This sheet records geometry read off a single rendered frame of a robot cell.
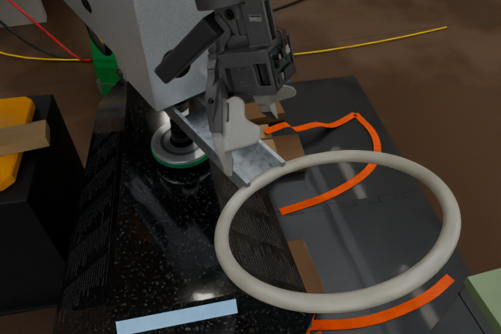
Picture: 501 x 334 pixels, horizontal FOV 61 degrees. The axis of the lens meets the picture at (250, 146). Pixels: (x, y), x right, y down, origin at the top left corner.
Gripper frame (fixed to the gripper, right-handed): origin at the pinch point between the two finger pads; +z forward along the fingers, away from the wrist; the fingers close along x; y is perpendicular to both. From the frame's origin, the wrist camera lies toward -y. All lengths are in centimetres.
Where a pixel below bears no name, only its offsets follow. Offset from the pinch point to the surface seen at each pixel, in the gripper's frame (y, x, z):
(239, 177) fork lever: -23.7, 29.4, 26.2
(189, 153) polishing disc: -58, 54, 35
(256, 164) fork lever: -24, 39, 29
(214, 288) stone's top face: -35, 20, 56
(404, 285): 16.9, 6.1, 28.5
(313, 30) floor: -99, 307, 64
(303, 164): -12, 41, 29
